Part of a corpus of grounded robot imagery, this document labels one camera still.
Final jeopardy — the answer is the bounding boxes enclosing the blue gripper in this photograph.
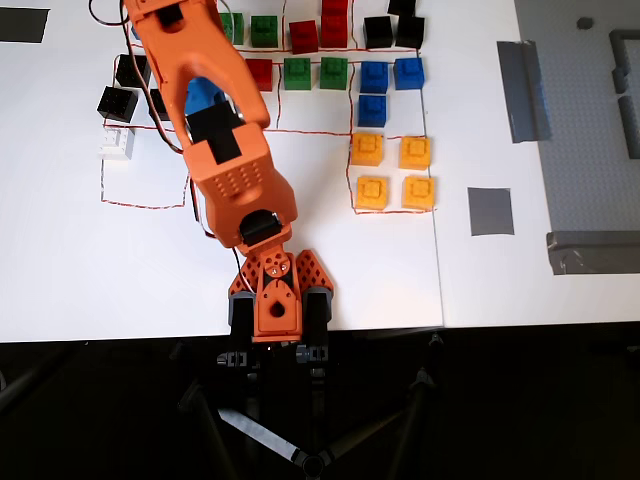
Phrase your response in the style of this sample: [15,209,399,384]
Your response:
[184,75,232,119]

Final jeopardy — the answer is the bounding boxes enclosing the white brick block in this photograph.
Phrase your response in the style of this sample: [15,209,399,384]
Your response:
[97,127,137,161]

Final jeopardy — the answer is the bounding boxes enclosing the green brick block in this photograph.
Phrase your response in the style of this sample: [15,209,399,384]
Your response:
[282,57,312,92]
[218,12,246,46]
[318,56,350,91]
[249,14,280,50]

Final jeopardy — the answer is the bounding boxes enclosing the yellow brick block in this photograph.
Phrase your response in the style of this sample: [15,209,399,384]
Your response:
[354,175,391,212]
[401,174,437,211]
[398,135,433,171]
[349,132,385,167]

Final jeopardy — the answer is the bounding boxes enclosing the grey square tape marker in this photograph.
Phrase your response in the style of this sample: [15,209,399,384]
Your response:
[467,187,515,237]

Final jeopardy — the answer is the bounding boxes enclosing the black tape patch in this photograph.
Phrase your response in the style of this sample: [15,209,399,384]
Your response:
[0,8,50,44]

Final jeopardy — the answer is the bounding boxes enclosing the grey black table clamp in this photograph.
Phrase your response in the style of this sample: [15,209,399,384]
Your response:
[217,292,259,371]
[294,287,335,366]

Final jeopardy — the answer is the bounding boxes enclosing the grey studded baseplate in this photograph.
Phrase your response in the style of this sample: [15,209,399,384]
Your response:
[513,0,640,236]

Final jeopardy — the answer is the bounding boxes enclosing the black tripod stand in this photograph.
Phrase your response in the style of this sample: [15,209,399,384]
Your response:
[169,332,446,480]

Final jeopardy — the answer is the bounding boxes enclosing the red white black servo cable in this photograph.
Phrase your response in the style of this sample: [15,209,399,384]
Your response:
[88,0,187,155]
[191,177,251,294]

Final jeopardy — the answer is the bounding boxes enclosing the grey duct tape strip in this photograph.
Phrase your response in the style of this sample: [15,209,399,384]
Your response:
[496,39,553,145]
[545,230,640,276]

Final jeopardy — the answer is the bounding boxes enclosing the grey brick wall frame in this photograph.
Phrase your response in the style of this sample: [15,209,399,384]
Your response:
[608,29,640,161]

